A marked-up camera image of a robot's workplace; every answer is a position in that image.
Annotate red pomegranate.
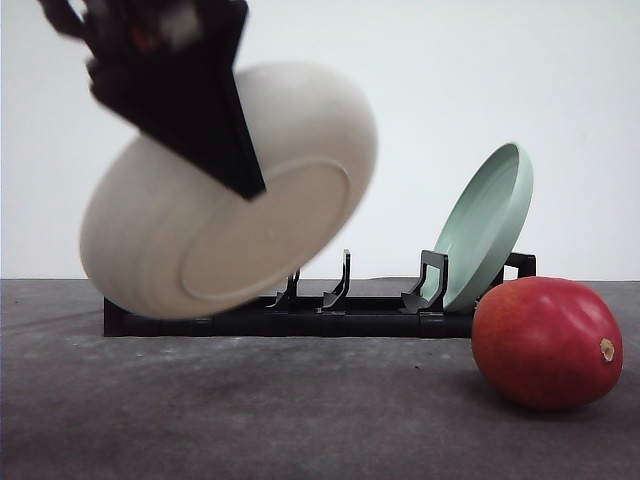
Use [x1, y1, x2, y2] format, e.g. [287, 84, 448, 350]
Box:
[472, 276, 624, 411]

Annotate black dish rack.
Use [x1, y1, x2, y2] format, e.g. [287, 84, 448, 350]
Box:
[103, 250, 537, 337]

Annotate white plate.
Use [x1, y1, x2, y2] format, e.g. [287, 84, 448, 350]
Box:
[80, 62, 378, 319]

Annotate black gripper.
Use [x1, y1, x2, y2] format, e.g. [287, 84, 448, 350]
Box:
[37, 0, 266, 201]

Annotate green plate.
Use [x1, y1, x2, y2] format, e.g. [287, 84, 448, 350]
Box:
[424, 142, 534, 312]

